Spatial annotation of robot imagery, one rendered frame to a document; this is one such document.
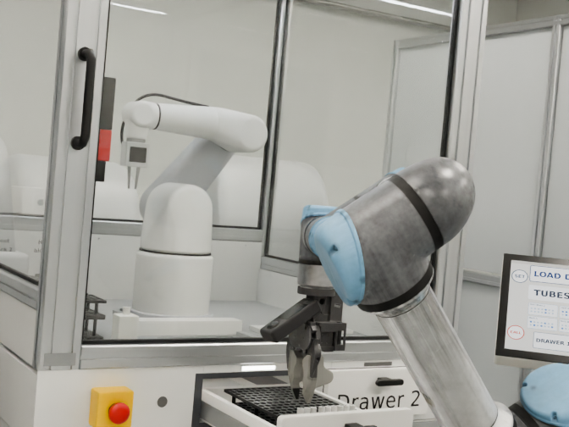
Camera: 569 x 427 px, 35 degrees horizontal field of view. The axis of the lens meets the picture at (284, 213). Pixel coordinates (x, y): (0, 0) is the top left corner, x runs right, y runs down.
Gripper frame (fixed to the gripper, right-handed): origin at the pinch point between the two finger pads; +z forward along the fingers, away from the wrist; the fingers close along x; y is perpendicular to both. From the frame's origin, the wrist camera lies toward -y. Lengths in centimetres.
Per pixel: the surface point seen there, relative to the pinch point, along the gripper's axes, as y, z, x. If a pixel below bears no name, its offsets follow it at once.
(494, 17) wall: 353, -178, 328
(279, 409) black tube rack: -1.4, 3.7, 4.2
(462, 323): 170, 7, 141
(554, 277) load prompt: 88, -22, 20
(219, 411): -8.4, 6.2, 15.1
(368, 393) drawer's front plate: 32.7, 5.7, 21.6
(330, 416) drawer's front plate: 0.0, 1.7, -10.6
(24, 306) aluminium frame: -42, -12, 35
